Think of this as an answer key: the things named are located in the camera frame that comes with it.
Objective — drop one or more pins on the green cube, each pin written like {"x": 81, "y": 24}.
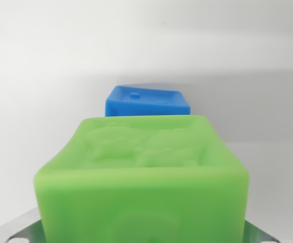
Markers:
{"x": 141, "y": 187}

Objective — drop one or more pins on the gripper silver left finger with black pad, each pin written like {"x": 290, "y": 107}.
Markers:
{"x": 24, "y": 231}

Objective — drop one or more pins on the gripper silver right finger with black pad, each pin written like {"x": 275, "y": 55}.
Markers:
{"x": 260, "y": 233}

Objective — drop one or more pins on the blue cube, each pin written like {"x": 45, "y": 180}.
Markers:
{"x": 146, "y": 105}

